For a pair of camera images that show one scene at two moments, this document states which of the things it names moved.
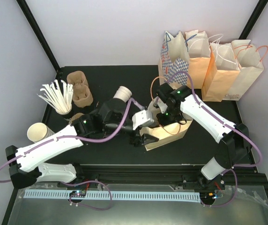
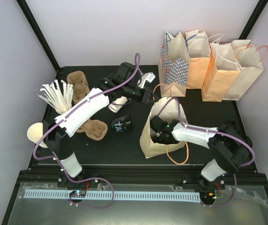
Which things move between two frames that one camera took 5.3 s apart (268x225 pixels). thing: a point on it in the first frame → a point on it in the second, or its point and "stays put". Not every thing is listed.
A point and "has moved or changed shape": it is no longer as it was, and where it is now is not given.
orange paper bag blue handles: [198, 46] stays put
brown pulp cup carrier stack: [82, 96] stays put
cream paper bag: [164, 133] has moved or changed shape
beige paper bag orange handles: [249, 58] stays put
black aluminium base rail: [243, 176] stays put
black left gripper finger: [149, 138] → [152, 100]
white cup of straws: [59, 95] stays put
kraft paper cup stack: [38, 132] stays put
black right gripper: [163, 122] → [154, 140]
